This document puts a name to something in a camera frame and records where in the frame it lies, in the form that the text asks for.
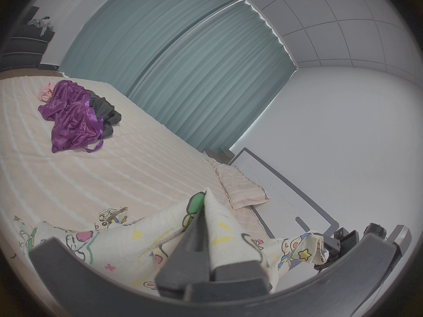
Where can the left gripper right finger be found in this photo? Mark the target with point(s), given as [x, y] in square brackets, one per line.
[241, 279]

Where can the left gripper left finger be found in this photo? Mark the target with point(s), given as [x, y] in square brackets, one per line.
[178, 269]

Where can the white printed pyjama top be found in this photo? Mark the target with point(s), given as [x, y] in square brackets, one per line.
[132, 239]

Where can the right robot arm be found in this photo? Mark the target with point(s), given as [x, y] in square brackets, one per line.
[375, 230]

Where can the bed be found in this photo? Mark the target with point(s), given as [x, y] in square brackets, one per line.
[115, 177]

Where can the pink striped pillow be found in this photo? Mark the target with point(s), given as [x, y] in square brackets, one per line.
[243, 190]

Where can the grey bedside table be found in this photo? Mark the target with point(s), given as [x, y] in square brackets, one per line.
[219, 154]

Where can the black garment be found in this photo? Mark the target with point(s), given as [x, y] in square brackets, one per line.
[104, 109]

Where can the purple satin garment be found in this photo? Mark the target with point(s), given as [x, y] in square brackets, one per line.
[71, 121]

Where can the blue-green curtain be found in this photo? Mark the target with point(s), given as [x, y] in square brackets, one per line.
[138, 28]
[214, 87]

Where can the pink garment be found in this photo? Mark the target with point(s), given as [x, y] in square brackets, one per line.
[45, 92]

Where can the black chest of drawers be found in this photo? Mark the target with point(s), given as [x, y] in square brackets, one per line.
[23, 48]

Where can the pale grey garment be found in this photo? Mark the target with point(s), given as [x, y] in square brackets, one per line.
[41, 23]

